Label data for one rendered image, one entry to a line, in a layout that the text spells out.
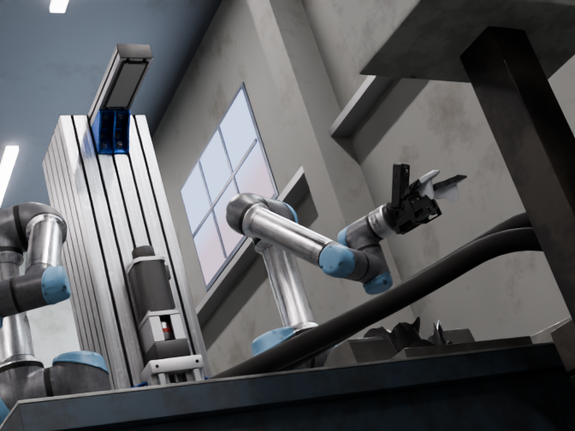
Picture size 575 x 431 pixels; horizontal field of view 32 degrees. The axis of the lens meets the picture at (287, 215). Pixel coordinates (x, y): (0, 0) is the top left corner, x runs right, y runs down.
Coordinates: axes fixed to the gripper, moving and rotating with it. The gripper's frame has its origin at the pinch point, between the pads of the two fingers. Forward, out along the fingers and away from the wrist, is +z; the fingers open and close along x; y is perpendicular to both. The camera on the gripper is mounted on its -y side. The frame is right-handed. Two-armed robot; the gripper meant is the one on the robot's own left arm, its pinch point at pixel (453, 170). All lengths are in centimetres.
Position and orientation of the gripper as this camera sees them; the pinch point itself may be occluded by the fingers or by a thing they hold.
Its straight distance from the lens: 249.0
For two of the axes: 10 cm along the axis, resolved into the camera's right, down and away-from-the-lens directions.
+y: 3.6, 8.8, -3.1
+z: 7.3, -4.7, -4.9
